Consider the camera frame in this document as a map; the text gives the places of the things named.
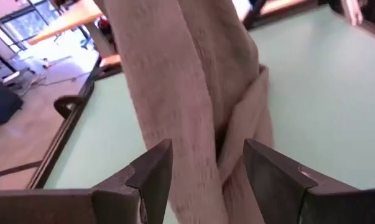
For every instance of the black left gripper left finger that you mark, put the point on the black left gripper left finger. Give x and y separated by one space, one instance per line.
150 174

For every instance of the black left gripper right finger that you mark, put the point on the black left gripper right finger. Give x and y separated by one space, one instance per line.
274 186

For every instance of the grey terry towel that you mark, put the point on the grey terry towel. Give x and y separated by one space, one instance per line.
174 77

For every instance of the green table mat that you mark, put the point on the green table mat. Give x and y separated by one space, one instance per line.
314 109

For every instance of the black table clamp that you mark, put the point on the black table clamp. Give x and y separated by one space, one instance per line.
61 101

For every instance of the black computer tower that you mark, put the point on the black computer tower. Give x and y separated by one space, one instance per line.
0 102

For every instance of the grey metal stand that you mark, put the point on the grey metal stand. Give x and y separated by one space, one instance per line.
66 18

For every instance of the black table frame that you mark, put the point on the black table frame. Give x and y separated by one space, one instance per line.
62 137

